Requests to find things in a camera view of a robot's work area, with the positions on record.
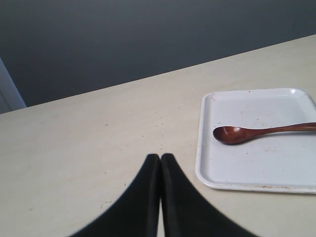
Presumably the white rectangular tray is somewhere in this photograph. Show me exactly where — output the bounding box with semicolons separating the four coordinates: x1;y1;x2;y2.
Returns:
196;88;316;194

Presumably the red-brown wooden spoon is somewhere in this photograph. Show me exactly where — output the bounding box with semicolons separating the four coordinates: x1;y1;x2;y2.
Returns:
213;122;316;145

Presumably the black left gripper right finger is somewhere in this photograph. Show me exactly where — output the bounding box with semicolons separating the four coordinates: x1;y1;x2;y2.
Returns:
161;154;247;237

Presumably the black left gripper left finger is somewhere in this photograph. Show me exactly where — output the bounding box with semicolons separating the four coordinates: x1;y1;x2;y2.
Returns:
73;154;161;237

